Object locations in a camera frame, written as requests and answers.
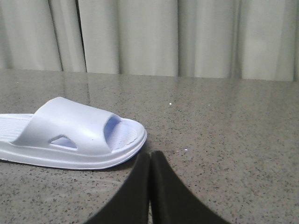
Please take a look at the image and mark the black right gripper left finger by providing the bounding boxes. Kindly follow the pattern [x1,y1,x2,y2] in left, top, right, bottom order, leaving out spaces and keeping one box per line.
[86,153,150,224]

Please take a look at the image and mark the pale green curtain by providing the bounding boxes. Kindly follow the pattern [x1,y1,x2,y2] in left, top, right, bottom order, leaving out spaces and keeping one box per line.
[0,0,299,81]

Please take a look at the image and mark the light blue slipper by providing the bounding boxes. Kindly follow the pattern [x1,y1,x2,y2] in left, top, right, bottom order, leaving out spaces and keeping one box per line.
[0,97,147,170]

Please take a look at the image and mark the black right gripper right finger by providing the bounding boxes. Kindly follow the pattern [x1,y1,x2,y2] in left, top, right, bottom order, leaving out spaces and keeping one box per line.
[150,151,228,224]

